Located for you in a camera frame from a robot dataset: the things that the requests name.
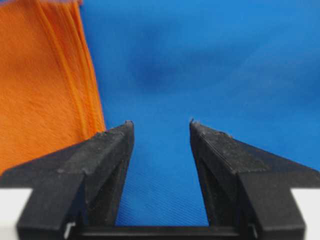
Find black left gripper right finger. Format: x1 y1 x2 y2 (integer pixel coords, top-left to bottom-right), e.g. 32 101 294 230
189 121 320 240

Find orange towel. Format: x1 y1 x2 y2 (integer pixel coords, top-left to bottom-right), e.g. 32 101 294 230
0 0 106 172

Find blue table cloth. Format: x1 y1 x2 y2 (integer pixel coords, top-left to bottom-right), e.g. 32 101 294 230
80 0 320 226

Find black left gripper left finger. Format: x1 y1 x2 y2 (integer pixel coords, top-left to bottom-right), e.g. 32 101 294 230
0 121 135 240

